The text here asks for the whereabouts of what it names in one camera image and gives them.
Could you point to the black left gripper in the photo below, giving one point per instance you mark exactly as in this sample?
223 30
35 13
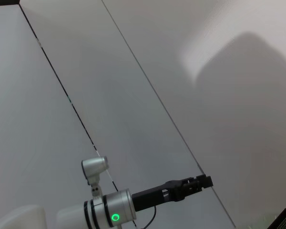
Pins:
155 195

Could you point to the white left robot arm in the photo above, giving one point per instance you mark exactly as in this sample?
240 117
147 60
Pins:
109 210

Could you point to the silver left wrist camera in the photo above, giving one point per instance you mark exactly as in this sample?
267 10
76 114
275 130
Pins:
94 167

